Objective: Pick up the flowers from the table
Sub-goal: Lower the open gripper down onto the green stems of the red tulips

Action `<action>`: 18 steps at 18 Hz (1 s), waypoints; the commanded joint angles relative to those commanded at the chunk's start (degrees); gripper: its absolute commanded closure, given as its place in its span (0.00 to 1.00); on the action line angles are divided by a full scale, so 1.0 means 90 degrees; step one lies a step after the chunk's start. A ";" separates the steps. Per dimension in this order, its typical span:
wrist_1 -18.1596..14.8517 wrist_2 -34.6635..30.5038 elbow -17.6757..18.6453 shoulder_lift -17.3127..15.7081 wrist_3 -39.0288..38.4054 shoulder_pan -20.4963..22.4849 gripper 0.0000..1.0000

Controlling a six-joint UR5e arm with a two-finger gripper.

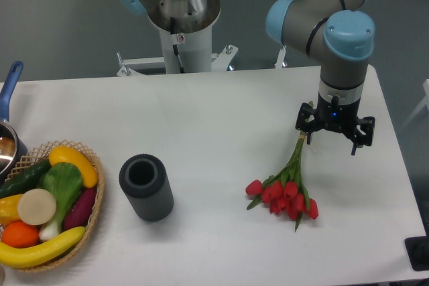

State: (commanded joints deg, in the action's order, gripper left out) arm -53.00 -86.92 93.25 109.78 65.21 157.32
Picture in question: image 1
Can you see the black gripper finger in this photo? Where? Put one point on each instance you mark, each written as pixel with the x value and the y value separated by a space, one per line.
pixel 306 123
pixel 362 133

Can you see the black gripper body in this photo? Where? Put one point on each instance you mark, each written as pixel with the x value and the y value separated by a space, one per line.
pixel 337 108

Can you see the red tulip bouquet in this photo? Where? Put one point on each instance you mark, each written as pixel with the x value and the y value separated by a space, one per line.
pixel 285 191

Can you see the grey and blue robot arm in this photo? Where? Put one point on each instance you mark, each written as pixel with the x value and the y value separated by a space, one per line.
pixel 335 33

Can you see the black device at table edge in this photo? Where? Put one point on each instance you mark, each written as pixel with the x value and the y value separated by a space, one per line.
pixel 417 250

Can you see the dark grey ribbed vase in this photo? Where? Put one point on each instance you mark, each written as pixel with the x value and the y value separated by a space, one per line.
pixel 144 180

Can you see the purple sweet potato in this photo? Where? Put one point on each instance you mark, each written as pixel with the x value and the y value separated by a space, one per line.
pixel 79 214

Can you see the green bok choy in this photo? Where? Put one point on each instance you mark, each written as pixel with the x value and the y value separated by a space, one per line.
pixel 64 182

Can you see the woven wicker basket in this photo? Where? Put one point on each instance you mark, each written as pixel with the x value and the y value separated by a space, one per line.
pixel 42 152

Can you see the round beige wooden disc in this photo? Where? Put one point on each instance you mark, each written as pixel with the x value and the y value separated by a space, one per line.
pixel 36 207

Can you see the green cucumber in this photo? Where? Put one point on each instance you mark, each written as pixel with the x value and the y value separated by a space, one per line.
pixel 25 180

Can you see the orange fruit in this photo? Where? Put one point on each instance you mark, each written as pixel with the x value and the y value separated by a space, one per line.
pixel 20 235

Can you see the yellow bell pepper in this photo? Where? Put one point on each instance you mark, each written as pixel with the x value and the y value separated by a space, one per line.
pixel 8 209

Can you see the yellow banana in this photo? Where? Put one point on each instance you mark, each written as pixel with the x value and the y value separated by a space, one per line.
pixel 22 258

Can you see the white frame at right edge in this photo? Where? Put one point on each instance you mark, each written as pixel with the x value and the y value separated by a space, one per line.
pixel 423 104

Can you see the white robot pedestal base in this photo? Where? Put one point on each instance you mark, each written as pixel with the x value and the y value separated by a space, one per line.
pixel 185 29

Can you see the blue handled saucepan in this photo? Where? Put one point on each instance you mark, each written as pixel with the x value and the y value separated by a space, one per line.
pixel 12 148

